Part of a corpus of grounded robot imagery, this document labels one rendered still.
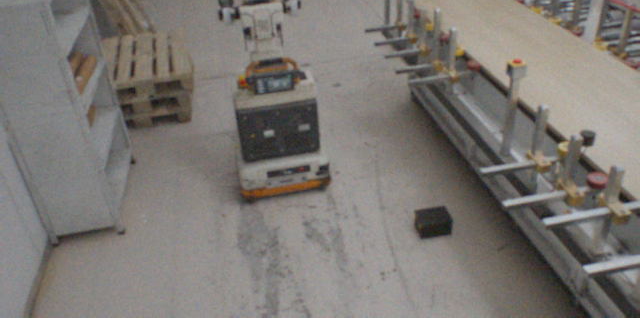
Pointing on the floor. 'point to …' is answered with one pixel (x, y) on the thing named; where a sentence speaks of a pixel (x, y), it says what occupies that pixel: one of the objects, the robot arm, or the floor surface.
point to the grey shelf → (60, 104)
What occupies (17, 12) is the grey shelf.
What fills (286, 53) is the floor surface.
